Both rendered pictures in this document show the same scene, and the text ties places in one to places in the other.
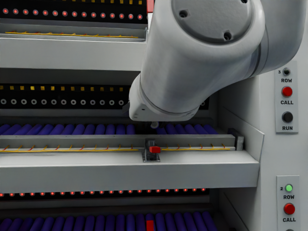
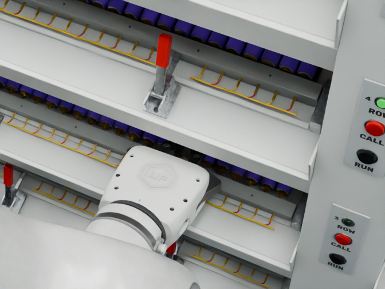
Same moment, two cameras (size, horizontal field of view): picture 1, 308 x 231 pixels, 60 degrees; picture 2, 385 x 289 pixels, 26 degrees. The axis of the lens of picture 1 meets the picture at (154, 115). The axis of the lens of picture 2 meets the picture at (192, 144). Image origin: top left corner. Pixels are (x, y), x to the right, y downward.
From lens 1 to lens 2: 89 cm
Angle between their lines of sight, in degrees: 62
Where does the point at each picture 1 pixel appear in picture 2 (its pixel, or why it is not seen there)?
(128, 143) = not seen: hidden behind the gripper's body
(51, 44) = (27, 76)
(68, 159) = (73, 163)
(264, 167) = (296, 277)
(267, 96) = (313, 229)
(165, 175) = not seen: hidden behind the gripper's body
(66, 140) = (75, 134)
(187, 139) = (224, 192)
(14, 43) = not seen: outside the picture
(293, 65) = (362, 221)
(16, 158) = (22, 137)
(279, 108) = (327, 246)
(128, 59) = (125, 119)
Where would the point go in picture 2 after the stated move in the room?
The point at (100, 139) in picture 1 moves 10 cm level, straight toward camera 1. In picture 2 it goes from (113, 148) to (80, 211)
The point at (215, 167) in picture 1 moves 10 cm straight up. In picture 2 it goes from (234, 250) to (238, 206)
